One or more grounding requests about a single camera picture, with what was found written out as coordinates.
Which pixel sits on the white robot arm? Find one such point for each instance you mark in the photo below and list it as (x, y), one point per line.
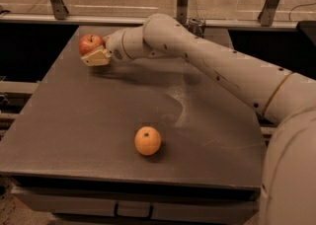
(285, 98)

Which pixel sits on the right metal bracket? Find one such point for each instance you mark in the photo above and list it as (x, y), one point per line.
(267, 15)

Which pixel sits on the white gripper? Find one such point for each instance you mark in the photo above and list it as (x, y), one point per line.
(115, 45)

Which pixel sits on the middle metal bracket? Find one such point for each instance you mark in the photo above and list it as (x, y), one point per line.
(182, 11)

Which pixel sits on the crushed silver redbull can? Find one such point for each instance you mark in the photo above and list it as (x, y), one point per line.
(196, 26)

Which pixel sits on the grey drawer with black handle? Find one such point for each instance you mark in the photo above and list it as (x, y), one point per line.
(82, 207)

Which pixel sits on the red apple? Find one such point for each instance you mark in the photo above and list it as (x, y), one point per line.
(89, 42)

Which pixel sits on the orange fruit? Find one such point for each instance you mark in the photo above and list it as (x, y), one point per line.
(147, 140)

